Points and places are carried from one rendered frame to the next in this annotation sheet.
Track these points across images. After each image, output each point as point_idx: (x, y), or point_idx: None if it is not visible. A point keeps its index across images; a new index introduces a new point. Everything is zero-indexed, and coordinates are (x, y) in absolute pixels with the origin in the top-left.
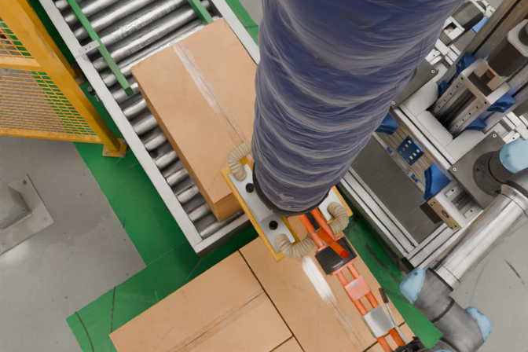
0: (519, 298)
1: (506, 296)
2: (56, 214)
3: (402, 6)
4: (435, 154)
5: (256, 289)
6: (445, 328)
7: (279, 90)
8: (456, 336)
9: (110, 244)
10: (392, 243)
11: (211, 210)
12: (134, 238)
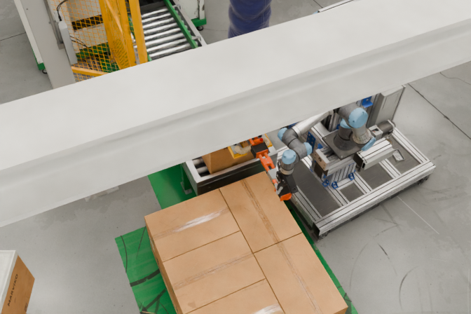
0: (385, 266)
1: (377, 263)
2: (120, 186)
3: None
4: (319, 137)
5: (224, 207)
6: (292, 146)
7: (231, 19)
8: (296, 148)
9: (147, 205)
10: (307, 214)
11: (207, 167)
12: (161, 203)
